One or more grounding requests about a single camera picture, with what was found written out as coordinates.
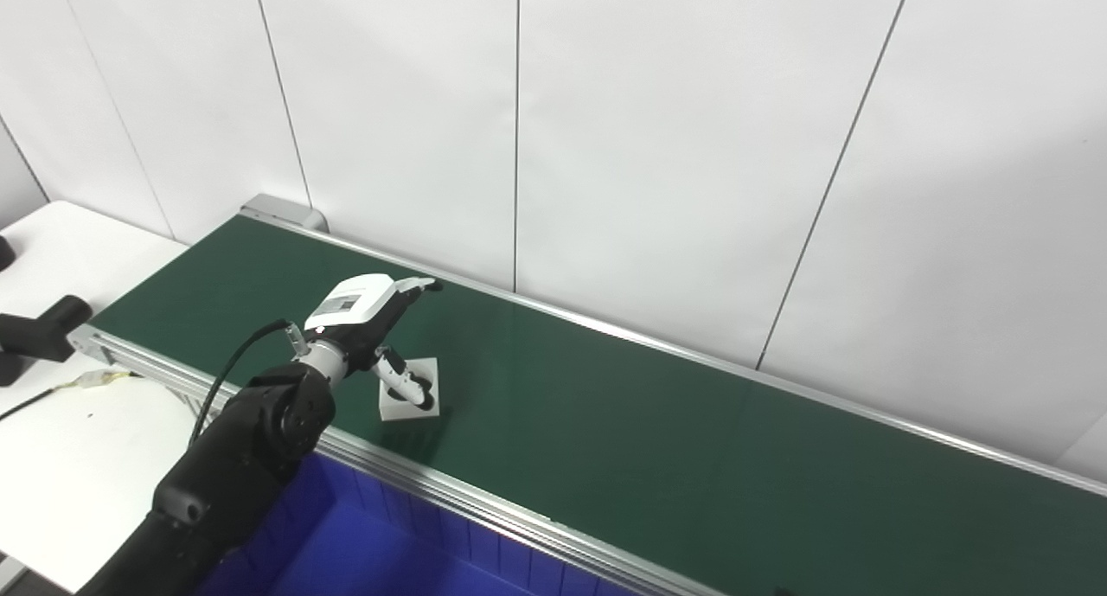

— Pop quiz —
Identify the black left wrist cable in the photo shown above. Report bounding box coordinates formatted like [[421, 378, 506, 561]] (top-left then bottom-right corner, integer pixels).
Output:
[[189, 319, 312, 445]]

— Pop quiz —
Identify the blue plastic bin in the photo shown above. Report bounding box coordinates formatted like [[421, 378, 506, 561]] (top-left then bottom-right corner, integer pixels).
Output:
[[195, 453, 641, 596]]

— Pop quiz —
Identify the green conveyor belt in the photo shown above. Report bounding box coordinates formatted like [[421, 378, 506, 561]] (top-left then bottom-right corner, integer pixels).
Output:
[[69, 194, 1107, 596]]

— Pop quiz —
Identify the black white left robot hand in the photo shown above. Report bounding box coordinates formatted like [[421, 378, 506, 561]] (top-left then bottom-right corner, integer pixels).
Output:
[[304, 273, 444, 411]]

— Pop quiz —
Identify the thin cable with yellow connector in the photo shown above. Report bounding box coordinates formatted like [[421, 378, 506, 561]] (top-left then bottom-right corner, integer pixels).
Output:
[[0, 369, 144, 424]]

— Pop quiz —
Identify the black cylindrical stand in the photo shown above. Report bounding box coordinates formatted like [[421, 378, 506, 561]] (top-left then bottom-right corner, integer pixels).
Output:
[[0, 295, 93, 388]]

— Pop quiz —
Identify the white block with round hole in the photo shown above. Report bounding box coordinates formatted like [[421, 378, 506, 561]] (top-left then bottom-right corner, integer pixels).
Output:
[[378, 357, 440, 421]]

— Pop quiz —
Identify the grey conveyor end cover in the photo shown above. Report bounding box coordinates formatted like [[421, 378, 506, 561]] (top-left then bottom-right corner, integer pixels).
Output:
[[240, 194, 330, 234]]

